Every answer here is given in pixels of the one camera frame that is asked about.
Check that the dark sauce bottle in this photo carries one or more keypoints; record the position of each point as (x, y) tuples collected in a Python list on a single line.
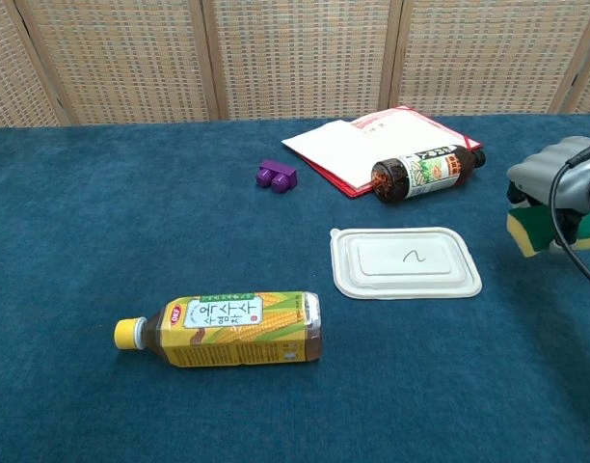
[(420, 176)]

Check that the red document folder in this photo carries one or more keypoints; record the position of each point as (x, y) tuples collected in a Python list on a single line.
[(342, 186)]

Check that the yellow corn tea bottle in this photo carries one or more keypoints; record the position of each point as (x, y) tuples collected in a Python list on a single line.
[(237, 333)]

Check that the white paper sheet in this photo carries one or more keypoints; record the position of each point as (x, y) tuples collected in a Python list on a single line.
[(343, 149)]

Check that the purple toy building block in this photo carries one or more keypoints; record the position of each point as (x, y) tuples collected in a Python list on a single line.
[(278, 176)]

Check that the green and yellow sponge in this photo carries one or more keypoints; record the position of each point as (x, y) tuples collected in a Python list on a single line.
[(528, 234)]

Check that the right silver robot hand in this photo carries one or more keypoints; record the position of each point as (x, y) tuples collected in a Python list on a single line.
[(536, 173)]

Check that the blue table cloth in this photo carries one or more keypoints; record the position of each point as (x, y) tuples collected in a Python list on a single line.
[(131, 202)]

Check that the white food container lid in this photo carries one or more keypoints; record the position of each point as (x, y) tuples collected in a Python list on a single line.
[(406, 263)]

